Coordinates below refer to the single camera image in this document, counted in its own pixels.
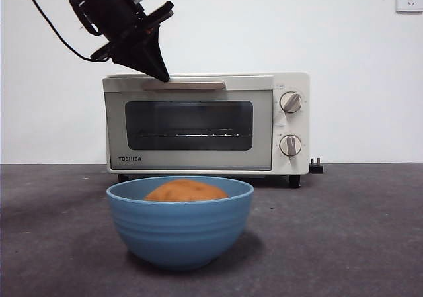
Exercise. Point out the round oven knob upright pointer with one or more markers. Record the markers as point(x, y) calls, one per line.
point(291, 145)

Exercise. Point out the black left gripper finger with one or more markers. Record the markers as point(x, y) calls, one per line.
point(138, 57)
point(157, 50)

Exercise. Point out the blue ribbed bowl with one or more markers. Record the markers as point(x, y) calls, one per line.
point(181, 231)

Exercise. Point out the round oven knob slanted pointer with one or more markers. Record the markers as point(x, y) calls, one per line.
point(291, 102)

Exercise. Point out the white Toshiba toaster oven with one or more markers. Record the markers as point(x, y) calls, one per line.
point(291, 125)

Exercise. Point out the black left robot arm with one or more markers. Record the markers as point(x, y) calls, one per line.
point(109, 16)

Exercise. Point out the brown potato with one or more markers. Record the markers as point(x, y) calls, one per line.
point(185, 191)

